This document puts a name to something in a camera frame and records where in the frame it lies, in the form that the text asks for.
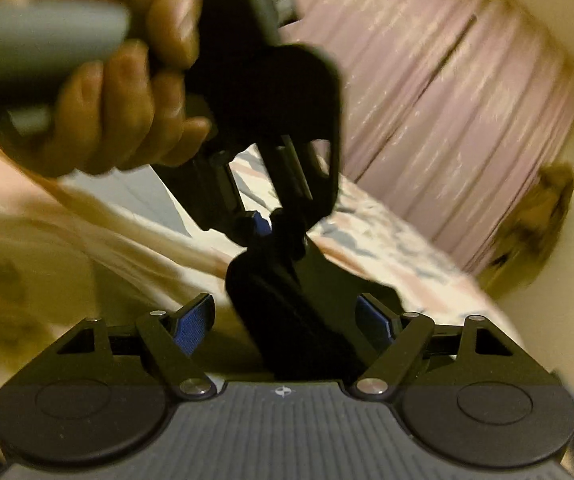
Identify black pants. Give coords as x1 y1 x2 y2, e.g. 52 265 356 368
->
225 212 403 384

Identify person's left hand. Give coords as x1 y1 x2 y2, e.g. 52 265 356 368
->
0 0 209 178

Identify checkered pink grey quilt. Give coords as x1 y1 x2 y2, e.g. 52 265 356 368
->
0 151 512 387

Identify pink curtain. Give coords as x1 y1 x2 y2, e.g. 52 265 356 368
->
284 0 574 271

